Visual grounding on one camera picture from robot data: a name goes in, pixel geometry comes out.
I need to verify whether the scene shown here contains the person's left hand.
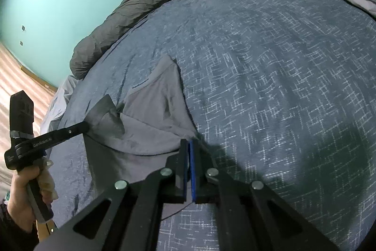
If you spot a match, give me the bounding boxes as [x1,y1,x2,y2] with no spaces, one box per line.
[6,165,41,233]

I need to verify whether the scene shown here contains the pink curtain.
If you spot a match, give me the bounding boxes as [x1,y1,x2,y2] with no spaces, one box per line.
[0,42,58,181]

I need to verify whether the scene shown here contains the light grey garment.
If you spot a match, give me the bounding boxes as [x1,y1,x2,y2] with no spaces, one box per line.
[83,55,202,222]

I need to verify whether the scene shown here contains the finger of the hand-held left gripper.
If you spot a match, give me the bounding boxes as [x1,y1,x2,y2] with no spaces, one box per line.
[50,121,90,148]

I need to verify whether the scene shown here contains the rolled dark grey duvet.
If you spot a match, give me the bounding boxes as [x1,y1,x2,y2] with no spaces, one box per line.
[70,0,279,79]

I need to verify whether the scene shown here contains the light grey sheet pile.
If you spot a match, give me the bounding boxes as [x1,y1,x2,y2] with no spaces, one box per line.
[41,76,78,134]

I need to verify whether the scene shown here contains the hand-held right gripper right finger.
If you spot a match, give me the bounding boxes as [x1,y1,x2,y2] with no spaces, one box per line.
[189,139,341,251]

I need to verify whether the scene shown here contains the person's left forearm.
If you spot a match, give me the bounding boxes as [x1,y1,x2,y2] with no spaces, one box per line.
[0,203,39,251]

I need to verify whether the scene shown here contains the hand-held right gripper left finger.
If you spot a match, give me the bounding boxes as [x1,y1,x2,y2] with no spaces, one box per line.
[34,139,191,251]

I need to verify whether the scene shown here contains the wooden board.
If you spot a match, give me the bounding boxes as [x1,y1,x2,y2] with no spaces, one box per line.
[20,65,58,92]

